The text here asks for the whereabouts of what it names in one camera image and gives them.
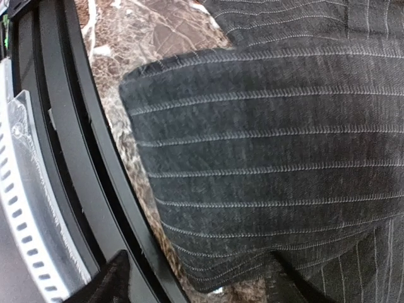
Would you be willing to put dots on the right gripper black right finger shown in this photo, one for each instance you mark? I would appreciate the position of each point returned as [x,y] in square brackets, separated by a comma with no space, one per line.
[284,284]

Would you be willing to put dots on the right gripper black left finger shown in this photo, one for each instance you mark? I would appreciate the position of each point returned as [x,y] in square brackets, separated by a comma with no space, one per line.
[110,284]

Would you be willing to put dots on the black pinstriped long sleeve shirt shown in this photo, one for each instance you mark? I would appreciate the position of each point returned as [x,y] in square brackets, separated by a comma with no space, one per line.
[290,141]

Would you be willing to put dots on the white slotted cable duct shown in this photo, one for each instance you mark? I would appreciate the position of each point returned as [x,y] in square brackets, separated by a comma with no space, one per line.
[17,210]

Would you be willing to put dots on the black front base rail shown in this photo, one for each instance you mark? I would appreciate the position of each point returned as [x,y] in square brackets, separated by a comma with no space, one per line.
[79,194]

